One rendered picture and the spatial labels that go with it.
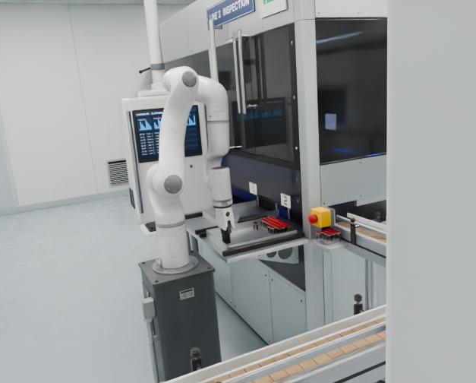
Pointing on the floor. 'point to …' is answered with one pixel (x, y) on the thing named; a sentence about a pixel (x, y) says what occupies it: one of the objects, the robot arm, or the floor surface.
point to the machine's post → (309, 155)
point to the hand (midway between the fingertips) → (225, 238)
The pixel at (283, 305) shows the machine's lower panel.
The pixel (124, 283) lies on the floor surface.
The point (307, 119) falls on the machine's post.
